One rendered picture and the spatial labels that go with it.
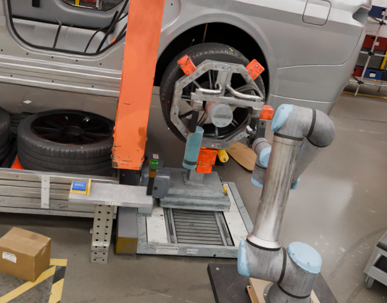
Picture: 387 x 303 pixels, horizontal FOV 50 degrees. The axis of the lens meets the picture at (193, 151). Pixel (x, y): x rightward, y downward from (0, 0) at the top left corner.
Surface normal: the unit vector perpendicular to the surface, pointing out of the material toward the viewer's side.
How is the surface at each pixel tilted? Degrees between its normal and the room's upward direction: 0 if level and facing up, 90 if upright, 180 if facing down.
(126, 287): 0
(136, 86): 90
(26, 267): 90
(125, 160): 90
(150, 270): 0
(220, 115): 90
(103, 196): 0
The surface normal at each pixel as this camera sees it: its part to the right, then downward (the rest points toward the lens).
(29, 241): 0.18, -0.89
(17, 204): 0.14, 0.45
